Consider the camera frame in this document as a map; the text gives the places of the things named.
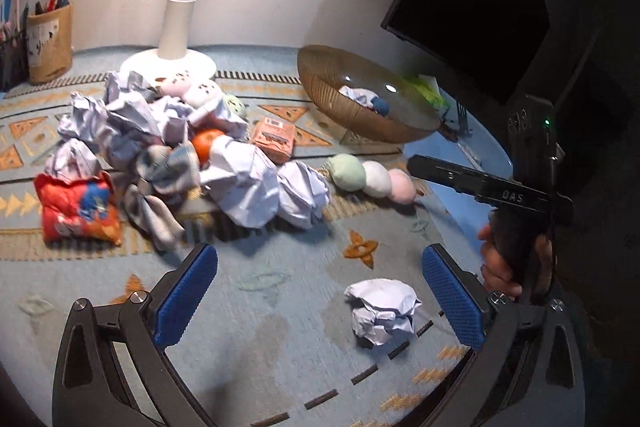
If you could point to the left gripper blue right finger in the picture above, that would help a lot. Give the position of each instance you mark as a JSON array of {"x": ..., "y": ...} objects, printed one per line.
[{"x": 458, "y": 293}]

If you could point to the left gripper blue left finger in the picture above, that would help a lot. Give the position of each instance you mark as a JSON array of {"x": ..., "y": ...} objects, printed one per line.
[{"x": 177, "y": 295}]

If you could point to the white paper ball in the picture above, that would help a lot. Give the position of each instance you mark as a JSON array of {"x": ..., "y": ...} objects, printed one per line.
[{"x": 381, "y": 308}]

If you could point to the large paper ball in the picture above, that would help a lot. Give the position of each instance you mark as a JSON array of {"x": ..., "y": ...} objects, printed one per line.
[{"x": 242, "y": 181}]

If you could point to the grey striped sock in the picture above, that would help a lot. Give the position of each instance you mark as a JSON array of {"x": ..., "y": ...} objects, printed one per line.
[{"x": 163, "y": 176}]

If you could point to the red snack bag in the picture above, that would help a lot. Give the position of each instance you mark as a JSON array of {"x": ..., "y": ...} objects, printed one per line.
[{"x": 78, "y": 209}]

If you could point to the orange mandarin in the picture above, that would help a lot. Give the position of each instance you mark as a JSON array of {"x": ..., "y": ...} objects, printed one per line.
[{"x": 202, "y": 141}]

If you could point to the three-ball plush dango toy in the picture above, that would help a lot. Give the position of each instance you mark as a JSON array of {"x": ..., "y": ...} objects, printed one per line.
[{"x": 350, "y": 174}]

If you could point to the orange card box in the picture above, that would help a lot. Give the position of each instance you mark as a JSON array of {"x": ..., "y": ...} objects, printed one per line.
[{"x": 275, "y": 138}]

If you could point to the person's right hand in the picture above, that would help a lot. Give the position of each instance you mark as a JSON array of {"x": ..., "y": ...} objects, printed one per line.
[{"x": 497, "y": 273}]

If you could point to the patterned blue table mat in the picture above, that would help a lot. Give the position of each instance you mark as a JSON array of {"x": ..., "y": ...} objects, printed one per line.
[{"x": 271, "y": 342}]

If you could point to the green tissue pack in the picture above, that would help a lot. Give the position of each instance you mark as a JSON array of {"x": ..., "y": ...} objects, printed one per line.
[{"x": 427, "y": 86}]

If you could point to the brown ribbed glass bowl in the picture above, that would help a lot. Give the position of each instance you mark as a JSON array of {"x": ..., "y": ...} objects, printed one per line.
[{"x": 364, "y": 97}]

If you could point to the white desk lamp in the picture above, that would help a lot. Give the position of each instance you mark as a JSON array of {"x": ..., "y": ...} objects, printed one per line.
[{"x": 172, "y": 55}]

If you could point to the kraft paper pen holder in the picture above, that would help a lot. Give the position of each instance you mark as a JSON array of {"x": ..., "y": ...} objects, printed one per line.
[{"x": 49, "y": 44}]

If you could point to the black mesh pen holder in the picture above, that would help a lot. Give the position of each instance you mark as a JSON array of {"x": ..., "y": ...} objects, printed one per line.
[{"x": 13, "y": 61}]

